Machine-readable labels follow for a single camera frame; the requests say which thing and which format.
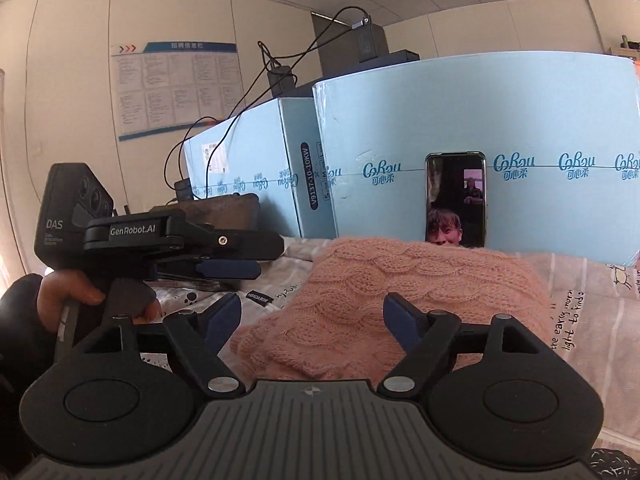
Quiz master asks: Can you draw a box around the pink knitted sweater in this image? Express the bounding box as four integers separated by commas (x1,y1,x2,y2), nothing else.
230,236,553,381

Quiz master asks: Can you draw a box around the large light blue carton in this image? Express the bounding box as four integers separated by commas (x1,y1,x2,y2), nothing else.
312,52,640,267

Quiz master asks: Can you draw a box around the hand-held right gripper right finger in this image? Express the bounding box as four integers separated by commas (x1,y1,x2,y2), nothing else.
376,291,551,396

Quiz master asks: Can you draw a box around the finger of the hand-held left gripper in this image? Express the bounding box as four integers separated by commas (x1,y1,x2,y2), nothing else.
165,220,286,264
152,259,262,292

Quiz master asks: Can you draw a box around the black adapter cable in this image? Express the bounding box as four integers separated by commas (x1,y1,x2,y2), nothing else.
165,40,281,186

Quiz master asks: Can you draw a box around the brown cushion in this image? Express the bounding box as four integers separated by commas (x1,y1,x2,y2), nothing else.
150,192,261,233

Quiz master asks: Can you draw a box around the beige cabinet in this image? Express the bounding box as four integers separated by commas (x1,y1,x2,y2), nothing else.
607,35,640,61

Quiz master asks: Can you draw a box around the black box device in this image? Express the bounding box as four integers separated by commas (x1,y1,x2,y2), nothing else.
350,22,390,63

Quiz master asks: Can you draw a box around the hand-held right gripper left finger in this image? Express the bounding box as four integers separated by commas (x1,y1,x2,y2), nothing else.
75,292,247,397

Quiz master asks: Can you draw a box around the dark grey panel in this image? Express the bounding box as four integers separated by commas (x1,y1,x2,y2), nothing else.
311,10,361,78

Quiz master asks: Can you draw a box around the person's left hand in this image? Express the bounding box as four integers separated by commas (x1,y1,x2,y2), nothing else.
37,269,162,325

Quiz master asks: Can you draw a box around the black smartphone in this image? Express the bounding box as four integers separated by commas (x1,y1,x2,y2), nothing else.
425,151,487,249

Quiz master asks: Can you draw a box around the small light blue carton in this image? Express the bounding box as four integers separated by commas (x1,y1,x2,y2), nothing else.
182,96,337,241

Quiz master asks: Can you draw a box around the small black power adapter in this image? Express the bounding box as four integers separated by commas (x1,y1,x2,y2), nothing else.
267,66,296,97

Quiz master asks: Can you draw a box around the wall poster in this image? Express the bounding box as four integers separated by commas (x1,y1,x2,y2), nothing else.
110,41,238,142

